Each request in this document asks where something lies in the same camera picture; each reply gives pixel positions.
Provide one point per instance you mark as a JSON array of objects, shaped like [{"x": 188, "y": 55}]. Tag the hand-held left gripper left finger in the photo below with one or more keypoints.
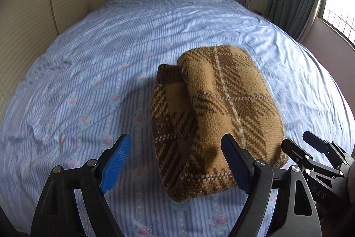
[{"x": 116, "y": 162}]

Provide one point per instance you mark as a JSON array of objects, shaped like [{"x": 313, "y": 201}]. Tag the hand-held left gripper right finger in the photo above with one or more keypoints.
[{"x": 235, "y": 162}]

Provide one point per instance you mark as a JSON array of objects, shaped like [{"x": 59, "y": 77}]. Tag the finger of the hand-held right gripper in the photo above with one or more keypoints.
[
  {"x": 314, "y": 141},
  {"x": 296, "y": 152}
]

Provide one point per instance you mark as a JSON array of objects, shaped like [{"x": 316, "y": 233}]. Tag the brown plaid knit sweater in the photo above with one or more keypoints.
[{"x": 216, "y": 103}]

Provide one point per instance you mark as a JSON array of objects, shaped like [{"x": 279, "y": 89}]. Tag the blue floral bed sheet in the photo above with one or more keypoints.
[{"x": 111, "y": 59}]

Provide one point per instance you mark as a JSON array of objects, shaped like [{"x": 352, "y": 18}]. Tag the window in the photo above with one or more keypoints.
[{"x": 341, "y": 3}]

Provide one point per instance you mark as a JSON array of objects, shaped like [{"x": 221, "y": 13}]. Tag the beige wardrobe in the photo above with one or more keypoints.
[{"x": 33, "y": 17}]

